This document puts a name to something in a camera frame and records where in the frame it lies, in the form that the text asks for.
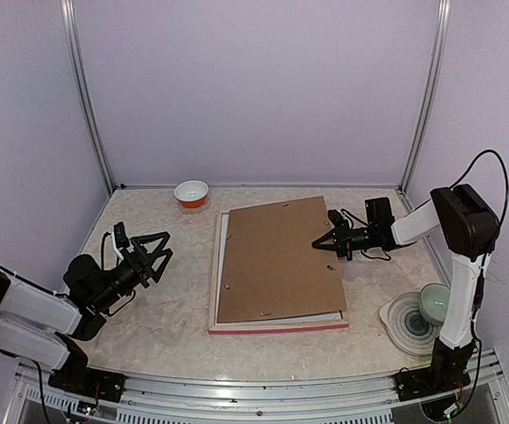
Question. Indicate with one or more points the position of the green ceramic bowl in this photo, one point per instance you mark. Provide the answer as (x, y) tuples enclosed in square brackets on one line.
[(433, 303)]

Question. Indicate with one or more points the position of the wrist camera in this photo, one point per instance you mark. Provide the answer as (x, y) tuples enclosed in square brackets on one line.
[(120, 242), (338, 219)]

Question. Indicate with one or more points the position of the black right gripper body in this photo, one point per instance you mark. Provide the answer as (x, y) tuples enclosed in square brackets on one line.
[(357, 240)]

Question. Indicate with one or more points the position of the orange white bowl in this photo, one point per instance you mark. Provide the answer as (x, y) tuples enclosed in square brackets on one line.
[(191, 193)]

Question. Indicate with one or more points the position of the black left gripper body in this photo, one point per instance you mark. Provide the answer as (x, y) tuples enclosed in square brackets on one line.
[(122, 283)]

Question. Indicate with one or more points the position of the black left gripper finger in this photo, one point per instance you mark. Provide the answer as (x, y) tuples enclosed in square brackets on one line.
[(150, 247), (157, 263)]

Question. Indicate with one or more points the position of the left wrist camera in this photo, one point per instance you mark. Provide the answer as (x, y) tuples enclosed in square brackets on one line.
[(120, 242)]

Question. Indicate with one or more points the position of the left aluminium corner post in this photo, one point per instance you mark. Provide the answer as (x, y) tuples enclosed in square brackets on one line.
[(72, 36)]

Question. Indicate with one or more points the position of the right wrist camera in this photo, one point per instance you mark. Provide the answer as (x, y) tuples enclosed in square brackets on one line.
[(338, 219)]

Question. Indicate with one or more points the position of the white swirl plate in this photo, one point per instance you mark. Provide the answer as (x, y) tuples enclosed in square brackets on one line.
[(406, 327)]

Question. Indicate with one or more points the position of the aluminium corner post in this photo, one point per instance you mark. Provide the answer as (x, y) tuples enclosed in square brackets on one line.
[(429, 93), (72, 36)]

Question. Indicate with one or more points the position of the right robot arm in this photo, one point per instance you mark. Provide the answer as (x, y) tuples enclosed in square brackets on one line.
[(470, 229)]

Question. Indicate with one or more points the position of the right aluminium corner post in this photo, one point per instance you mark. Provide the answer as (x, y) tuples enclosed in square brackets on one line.
[(429, 93)]

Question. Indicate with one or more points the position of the brown cardboard backing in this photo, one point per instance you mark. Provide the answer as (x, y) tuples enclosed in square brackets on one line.
[(281, 260)]

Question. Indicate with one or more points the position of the pink wooden picture frame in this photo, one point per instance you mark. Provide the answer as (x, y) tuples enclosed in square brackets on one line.
[(284, 326)]

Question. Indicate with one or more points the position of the aluminium front rail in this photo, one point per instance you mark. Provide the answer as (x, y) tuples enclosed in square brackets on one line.
[(156, 399)]

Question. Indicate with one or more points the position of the red dark sunset photo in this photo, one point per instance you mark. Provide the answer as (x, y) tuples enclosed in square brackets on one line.
[(223, 247)]

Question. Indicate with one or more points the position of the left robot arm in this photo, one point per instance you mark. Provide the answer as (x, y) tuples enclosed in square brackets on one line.
[(46, 326)]

